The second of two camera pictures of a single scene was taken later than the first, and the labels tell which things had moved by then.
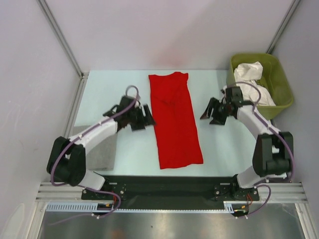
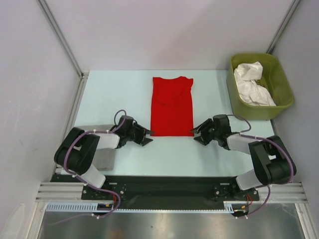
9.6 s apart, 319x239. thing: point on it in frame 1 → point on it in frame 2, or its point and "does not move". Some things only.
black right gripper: [217, 119] → [204, 139]
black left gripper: [145, 120] → [142, 131]
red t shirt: [177, 138] does not move
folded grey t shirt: [101, 156] does not move
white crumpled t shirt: [246, 74] does not move
